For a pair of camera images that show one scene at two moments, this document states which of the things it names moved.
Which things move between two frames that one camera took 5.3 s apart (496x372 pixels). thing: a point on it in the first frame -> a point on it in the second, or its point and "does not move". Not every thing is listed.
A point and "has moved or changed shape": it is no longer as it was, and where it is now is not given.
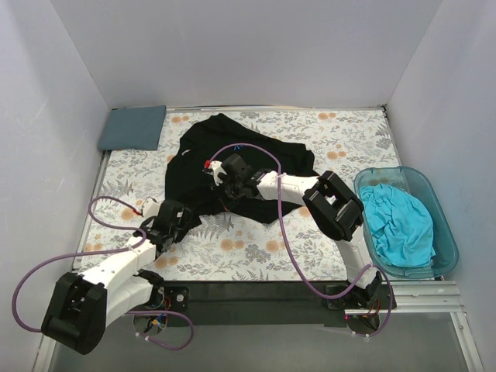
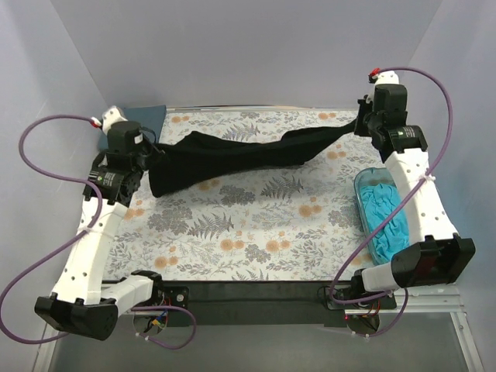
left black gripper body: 185,223 -> 146,156
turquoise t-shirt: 400,226 does not move
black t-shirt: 213,139 has moved or changed shape
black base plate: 261,303 does not move
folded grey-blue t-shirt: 137,128 does not move
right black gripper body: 229,187 -> 363,122
